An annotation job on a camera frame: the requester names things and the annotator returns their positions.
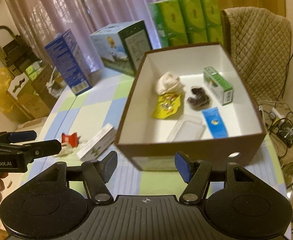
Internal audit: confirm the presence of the yellow snack pouch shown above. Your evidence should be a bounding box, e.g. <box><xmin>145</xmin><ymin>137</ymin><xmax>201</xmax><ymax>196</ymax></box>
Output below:
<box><xmin>151</xmin><ymin>93</ymin><xmax>183</xmax><ymax>120</ymax></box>

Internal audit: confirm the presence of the pink curtain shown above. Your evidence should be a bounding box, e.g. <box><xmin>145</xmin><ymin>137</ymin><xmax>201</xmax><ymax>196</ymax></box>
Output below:
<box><xmin>5</xmin><ymin>0</ymin><xmax>161</xmax><ymax>71</ymax></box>

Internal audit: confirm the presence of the quilted beige chair cover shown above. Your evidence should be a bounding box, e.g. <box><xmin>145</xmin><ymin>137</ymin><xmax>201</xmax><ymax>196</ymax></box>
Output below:
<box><xmin>221</xmin><ymin>7</ymin><xmax>292</xmax><ymax>101</ymax></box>

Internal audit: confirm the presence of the small floor fan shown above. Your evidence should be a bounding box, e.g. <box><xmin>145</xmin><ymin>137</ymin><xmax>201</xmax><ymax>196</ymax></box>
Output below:
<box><xmin>276</xmin><ymin>122</ymin><xmax>293</xmax><ymax>148</ymax></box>

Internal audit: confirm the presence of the brown shoe box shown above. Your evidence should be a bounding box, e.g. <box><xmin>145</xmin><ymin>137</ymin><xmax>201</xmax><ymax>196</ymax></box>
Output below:
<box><xmin>115</xmin><ymin>43</ymin><xmax>266</xmax><ymax>171</ymax></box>

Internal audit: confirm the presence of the white sock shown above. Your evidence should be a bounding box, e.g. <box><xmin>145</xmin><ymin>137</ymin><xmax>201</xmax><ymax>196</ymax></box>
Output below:
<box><xmin>155</xmin><ymin>72</ymin><xmax>184</xmax><ymax>95</ymax></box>

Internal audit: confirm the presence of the yellow plastic bag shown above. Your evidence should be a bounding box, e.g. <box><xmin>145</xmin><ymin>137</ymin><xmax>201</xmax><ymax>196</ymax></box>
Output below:
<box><xmin>0</xmin><ymin>67</ymin><xmax>19</xmax><ymax>122</ymax></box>

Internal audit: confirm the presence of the black folding trolley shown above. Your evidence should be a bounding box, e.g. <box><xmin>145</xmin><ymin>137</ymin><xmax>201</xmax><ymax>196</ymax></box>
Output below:
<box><xmin>0</xmin><ymin>25</ymin><xmax>40</xmax><ymax>77</ymax></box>

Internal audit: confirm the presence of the green medicine box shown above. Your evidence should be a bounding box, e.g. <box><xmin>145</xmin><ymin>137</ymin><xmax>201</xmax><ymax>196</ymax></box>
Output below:
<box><xmin>203</xmin><ymin>67</ymin><xmax>234</xmax><ymax>106</ymax></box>

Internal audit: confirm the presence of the black power cable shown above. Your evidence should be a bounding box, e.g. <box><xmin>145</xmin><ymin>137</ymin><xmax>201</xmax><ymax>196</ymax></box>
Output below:
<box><xmin>279</xmin><ymin>0</ymin><xmax>293</xmax><ymax>100</ymax></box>

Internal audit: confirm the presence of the cardboard boxes pile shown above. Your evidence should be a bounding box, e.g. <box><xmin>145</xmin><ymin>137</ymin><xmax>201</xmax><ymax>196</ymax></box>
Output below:
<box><xmin>7</xmin><ymin>61</ymin><xmax>66</xmax><ymax>120</ymax></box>

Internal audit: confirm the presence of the green tissue pack bundle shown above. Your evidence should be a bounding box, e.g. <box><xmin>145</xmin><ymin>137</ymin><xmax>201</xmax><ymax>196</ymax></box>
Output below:
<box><xmin>148</xmin><ymin>0</ymin><xmax>223</xmax><ymax>48</ymax></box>

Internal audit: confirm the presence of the red candy wrapper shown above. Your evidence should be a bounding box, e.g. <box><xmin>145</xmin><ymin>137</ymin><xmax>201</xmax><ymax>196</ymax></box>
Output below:
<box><xmin>61</xmin><ymin>132</ymin><xmax>79</xmax><ymax>147</ymax></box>

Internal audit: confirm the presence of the white power strip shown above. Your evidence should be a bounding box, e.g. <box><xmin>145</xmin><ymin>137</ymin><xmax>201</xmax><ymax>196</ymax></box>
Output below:
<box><xmin>268</xmin><ymin>107</ymin><xmax>285</xmax><ymax>124</ymax></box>

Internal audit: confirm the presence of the blue hand cream tube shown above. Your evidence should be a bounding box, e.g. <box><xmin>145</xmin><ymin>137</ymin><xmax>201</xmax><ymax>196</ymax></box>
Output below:
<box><xmin>202</xmin><ymin>107</ymin><xmax>228</xmax><ymax>139</ymax></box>

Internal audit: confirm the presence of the dark velvet scrunchie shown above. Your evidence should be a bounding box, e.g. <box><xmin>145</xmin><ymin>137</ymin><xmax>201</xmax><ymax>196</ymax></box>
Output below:
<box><xmin>187</xmin><ymin>86</ymin><xmax>211</xmax><ymax>111</ymax></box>

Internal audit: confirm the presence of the blue milk carton box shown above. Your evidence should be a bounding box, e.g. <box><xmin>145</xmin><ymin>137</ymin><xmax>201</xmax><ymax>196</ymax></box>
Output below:
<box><xmin>45</xmin><ymin>29</ymin><xmax>93</xmax><ymax>95</ymax></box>

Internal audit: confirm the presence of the checked bed sheet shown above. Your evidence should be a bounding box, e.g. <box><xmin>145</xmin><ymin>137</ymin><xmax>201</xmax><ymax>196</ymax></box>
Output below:
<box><xmin>37</xmin><ymin>69</ymin><xmax>286</xmax><ymax>196</ymax></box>

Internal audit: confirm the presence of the clear plastic tray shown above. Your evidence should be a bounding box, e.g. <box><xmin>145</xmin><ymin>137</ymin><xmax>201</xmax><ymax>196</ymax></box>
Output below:
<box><xmin>167</xmin><ymin>115</ymin><xmax>206</xmax><ymax>141</ymax></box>

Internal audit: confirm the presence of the white ointment box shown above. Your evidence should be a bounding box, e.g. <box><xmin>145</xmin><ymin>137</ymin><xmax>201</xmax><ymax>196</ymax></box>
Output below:
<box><xmin>77</xmin><ymin>123</ymin><xmax>117</xmax><ymax>162</ymax></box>

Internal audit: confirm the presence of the cow picture milk box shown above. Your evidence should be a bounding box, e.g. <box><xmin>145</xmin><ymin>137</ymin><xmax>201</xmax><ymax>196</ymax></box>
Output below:
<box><xmin>90</xmin><ymin>20</ymin><xmax>152</xmax><ymax>76</ymax></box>

